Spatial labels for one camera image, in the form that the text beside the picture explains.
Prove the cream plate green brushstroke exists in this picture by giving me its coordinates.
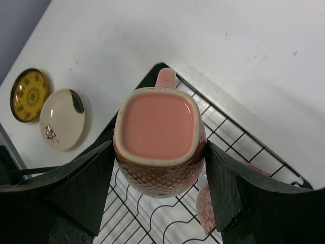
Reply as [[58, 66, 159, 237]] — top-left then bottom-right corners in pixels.
[[39, 88, 92, 152]]

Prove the pink floral mug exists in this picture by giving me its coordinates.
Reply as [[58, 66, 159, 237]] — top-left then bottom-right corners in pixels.
[[113, 68, 207, 198]]

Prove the aluminium mounting rail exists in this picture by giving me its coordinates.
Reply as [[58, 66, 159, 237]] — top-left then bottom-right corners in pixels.
[[1, 124, 28, 186]]

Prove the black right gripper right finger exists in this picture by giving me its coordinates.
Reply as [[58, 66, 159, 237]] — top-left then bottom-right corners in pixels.
[[205, 142, 324, 243]]

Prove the pink floral small bowl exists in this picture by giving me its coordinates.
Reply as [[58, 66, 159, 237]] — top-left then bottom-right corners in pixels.
[[196, 162, 271, 236]]

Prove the yellow patterned plate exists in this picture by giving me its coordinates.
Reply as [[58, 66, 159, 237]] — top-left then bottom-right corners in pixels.
[[10, 68, 53, 123]]

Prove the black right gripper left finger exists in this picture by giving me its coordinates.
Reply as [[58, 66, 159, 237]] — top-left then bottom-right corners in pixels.
[[1, 141, 113, 243]]

